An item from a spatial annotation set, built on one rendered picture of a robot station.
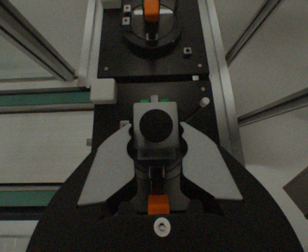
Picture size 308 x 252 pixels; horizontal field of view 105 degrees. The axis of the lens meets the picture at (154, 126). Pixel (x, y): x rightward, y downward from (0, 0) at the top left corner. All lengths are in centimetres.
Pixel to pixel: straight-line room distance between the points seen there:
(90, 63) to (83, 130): 16
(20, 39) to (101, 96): 13
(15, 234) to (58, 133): 19
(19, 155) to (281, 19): 91
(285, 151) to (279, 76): 23
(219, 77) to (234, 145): 15
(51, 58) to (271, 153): 55
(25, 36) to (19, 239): 33
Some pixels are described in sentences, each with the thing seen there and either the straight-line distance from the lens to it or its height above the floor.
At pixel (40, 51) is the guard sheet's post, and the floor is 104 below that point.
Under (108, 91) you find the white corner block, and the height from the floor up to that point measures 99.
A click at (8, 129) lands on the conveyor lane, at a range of 46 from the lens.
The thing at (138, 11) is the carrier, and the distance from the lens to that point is 37.
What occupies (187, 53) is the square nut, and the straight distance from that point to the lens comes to 30.
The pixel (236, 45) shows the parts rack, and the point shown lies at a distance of 37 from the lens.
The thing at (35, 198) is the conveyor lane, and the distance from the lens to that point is 35.
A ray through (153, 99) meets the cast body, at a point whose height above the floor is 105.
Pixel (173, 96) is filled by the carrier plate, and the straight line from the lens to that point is 25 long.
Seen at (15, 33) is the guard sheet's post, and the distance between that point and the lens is 27.
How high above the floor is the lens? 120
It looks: 78 degrees down
